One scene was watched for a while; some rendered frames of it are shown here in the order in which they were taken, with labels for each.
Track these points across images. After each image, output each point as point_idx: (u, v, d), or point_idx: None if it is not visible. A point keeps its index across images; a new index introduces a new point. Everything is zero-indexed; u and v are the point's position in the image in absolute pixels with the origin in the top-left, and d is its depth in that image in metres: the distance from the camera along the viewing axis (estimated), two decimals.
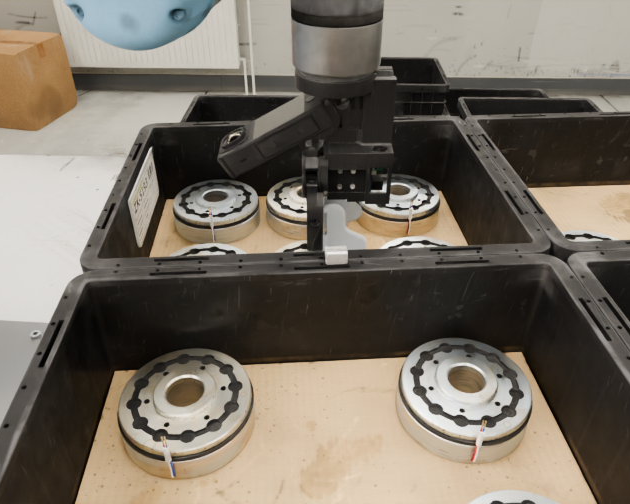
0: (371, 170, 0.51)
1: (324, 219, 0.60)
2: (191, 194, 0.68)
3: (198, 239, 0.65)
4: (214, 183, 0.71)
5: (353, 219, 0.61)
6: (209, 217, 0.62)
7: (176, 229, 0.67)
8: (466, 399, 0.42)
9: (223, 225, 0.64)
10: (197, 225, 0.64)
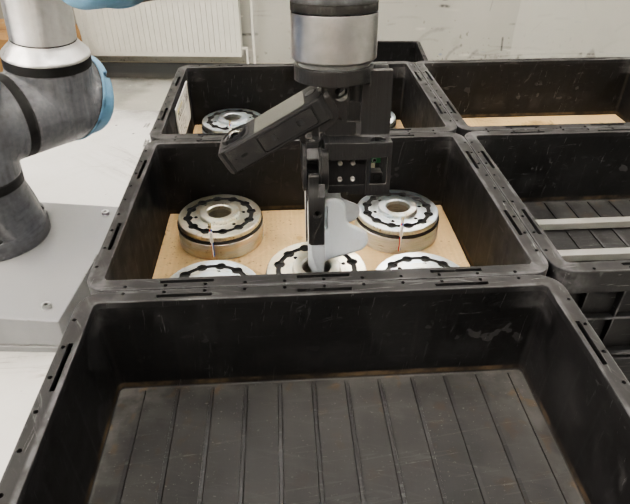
0: (370, 161, 0.52)
1: None
2: (214, 116, 0.94)
3: None
4: (231, 110, 0.96)
5: (351, 220, 0.61)
6: (229, 127, 0.88)
7: None
8: (395, 214, 0.68)
9: None
10: None
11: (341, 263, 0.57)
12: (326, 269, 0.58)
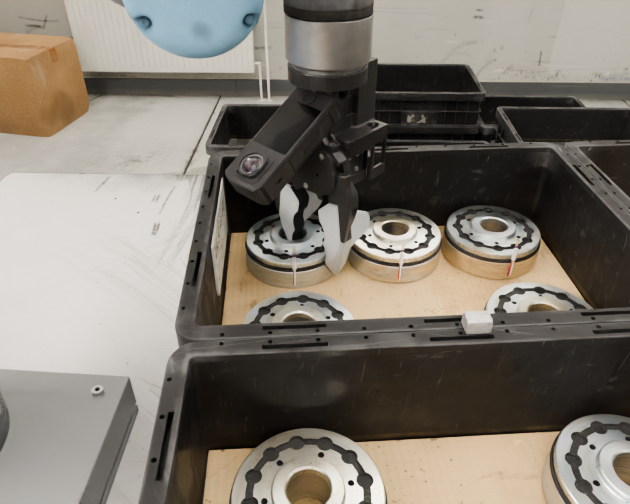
0: (368, 147, 0.55)
1: (299, 218, 0.60)
2: (264, 230, 0.62)
3: (276, 282, 0.58)
4: None
5: (317, 208, 0.63)
6: (292, 259, 0.56)
7: (249, 269, 0.61)
8: None
9: (306, 267, 0.57)
10: (277, 267, 0.57)
11: None
12: None
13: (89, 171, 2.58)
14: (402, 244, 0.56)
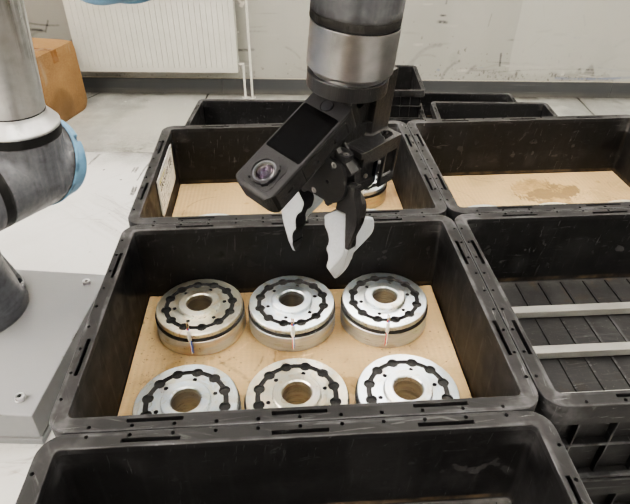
0: (379, 155, 0.54)
1: (301, 216, 0.60)
2: (265, 295, 0.67)
3: (277, 346, 0.64)
4: (287, 280, 0.70)
5: (318, 205, 0.62)
6: (291, 328, 0.61)
7: (252, 332, 0.66)
8: (382, 306, 0.65)
9: (303, 334, 0.63)
10: (277, 333, 0.63)
11: (322, 388, 0.56)
12: (307, 392, 0.56)
13: None
14: None
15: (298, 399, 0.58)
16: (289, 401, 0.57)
